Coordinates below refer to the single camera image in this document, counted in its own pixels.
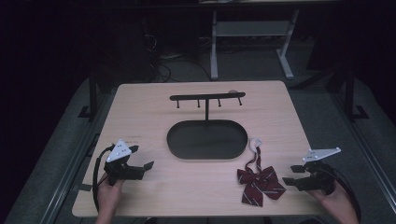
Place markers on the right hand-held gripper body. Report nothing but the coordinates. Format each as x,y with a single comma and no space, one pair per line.
317,177

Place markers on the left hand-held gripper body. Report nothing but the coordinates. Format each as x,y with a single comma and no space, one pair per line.
120,169

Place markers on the white metal stand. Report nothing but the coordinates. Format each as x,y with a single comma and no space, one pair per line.
249,28

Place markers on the person's right hand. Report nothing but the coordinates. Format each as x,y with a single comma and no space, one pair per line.
331,197

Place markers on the black hook rack with tray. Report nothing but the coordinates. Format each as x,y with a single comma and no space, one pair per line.
207,140

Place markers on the grey tape strip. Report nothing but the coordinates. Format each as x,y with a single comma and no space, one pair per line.
82,187

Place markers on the grey metal rail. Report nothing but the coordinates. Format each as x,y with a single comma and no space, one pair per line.
367,149
67,174

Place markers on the black metal post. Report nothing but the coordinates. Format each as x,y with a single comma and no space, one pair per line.
92,93
349,93

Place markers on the dark red striped bow tie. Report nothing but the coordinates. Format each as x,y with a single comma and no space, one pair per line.
260,183

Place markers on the person's left hand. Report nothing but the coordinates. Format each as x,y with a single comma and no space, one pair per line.
109,193

